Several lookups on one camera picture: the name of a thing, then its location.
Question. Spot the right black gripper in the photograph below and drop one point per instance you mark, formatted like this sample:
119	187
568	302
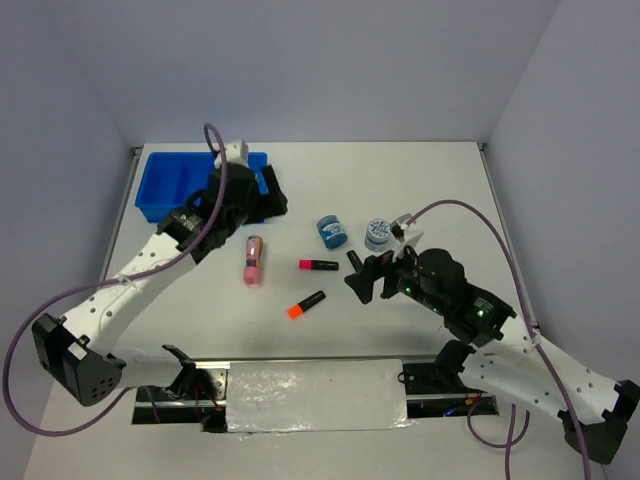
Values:
361	281

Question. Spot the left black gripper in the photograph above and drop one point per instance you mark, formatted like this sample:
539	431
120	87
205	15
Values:
269	204

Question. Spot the blue slime jar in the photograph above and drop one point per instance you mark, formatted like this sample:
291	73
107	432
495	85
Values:
378	235
331	232

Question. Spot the pink black highlighter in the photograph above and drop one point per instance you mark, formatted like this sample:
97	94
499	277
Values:
318	265

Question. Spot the pink crayon tube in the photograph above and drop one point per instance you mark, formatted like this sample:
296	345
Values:
252	274

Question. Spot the orange black highlighter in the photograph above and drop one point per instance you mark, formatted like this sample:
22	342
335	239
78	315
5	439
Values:
304	305

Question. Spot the blue black highlighter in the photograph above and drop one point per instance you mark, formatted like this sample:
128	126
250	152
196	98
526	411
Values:
354	260

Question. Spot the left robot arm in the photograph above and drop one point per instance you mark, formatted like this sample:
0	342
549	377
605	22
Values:
76	348

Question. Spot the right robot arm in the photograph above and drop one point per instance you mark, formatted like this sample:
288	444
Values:
493	350

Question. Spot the blue slime jar lying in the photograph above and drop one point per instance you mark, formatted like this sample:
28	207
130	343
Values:
331	232

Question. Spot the blue compartment tray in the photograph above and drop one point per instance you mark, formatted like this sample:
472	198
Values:
169	179

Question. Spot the silver foil plate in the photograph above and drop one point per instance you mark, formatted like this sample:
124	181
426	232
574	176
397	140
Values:
312	396

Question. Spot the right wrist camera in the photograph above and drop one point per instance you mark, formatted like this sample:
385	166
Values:
405	233

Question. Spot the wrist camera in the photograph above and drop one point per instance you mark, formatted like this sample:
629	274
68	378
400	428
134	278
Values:
405	233
236	153

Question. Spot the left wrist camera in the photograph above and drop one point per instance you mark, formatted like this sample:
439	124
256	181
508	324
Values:
236	153

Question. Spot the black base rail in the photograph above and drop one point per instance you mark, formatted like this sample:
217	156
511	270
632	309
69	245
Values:
429	394

